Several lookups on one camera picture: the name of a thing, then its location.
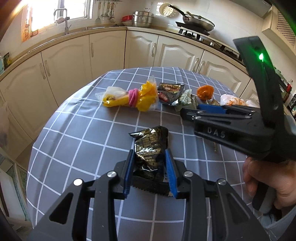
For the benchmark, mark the person's right hand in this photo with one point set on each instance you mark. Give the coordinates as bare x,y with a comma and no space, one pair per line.
284,187

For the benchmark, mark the small orange brown wrapper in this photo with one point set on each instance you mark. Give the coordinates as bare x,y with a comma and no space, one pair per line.
214,102

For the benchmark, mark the dark red sauce bottle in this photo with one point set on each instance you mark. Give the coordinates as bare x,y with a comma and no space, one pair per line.
288,89

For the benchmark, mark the white orange plastic bag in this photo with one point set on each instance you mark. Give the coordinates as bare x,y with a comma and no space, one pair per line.
233,102

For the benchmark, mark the beige kitchen countertop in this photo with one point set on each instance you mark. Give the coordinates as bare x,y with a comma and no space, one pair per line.
148,29

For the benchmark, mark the orange packet on sill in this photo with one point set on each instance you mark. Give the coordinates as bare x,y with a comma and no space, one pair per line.
26,32

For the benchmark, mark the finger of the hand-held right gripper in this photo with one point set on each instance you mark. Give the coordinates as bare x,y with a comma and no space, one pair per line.
187,114
211,108

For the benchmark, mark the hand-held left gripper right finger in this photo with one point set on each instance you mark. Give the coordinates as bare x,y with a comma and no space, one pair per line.
170,173

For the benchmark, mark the black glass gas hob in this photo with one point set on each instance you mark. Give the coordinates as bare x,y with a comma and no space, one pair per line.
212,42

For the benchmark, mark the green snack wrapper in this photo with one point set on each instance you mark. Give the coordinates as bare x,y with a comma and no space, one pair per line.
186,100

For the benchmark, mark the hanging steel ladle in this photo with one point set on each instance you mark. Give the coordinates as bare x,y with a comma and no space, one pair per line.
108,11

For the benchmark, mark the blue-grey checked tablecloth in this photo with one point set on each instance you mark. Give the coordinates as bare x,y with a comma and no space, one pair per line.
92,129

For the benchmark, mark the yellow bag with pink band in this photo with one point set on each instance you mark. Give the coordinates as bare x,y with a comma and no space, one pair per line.
120,98

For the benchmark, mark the black red snack wrapper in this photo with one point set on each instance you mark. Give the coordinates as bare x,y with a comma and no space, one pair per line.
170,93

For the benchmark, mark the red bowl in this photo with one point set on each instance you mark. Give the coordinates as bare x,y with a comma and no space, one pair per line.
127,18

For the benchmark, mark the hanging steel skimmer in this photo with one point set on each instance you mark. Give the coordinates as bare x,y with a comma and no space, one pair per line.
112,18

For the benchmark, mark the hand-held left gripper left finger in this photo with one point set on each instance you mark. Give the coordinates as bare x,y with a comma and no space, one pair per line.
129,171

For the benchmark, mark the steel steamer pot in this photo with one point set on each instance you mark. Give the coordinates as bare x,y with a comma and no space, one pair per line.
142,18

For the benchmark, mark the black gold snack wrapper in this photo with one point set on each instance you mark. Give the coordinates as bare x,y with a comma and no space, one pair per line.
150,148

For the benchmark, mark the hanging white spatula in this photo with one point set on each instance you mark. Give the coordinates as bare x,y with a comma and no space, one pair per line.
98,18

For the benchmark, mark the small orange box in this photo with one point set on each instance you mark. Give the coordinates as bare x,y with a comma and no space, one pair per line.
34,33

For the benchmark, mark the cream plastic colander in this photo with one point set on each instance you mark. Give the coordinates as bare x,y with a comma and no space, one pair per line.
166,9

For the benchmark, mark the steel wok with lid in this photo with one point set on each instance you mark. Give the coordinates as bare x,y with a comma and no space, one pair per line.
198,21

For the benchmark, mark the kitchen window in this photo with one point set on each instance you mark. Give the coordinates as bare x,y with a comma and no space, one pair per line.
46,9

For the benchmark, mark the large lattice door cabinet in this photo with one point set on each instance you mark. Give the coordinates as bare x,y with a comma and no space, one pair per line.
282,25

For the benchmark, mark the steel sink faucet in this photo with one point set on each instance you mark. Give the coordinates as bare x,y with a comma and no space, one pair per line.
64,20

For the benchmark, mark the white bowl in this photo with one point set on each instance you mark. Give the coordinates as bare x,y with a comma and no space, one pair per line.
126,23

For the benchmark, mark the steel wall utensil rack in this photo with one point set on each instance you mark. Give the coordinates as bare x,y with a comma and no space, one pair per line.
107,1

